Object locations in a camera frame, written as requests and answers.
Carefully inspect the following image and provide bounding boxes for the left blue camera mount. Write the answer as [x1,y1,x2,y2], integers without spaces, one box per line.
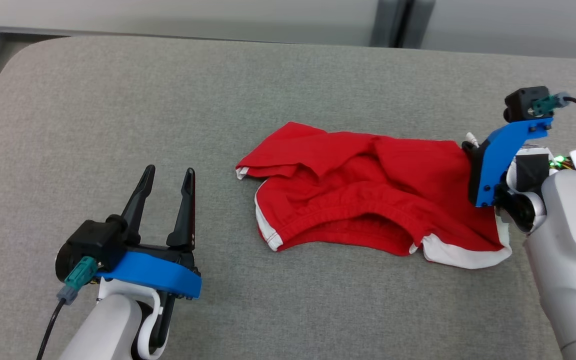
[95,250,203,300]

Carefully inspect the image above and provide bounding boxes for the red shorts with white trim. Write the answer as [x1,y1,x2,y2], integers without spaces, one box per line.
[235,121,513,270]

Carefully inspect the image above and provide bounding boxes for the grey metal partition post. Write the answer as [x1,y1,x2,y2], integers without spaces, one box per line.
[370,0,436,49]

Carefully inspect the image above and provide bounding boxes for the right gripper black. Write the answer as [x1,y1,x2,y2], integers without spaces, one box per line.
[493,146,555,236]

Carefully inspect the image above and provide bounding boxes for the left black camera cable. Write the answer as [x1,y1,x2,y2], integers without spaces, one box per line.
[35,256,98,360]

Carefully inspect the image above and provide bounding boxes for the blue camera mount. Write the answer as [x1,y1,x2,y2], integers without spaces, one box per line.
[95,250,203,300]
[469,117,554,208]

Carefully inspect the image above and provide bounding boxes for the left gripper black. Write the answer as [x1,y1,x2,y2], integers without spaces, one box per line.
[120,165,202,276]

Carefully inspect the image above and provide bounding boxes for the right blue camera mount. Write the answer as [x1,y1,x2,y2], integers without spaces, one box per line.
[469,117,554,208]

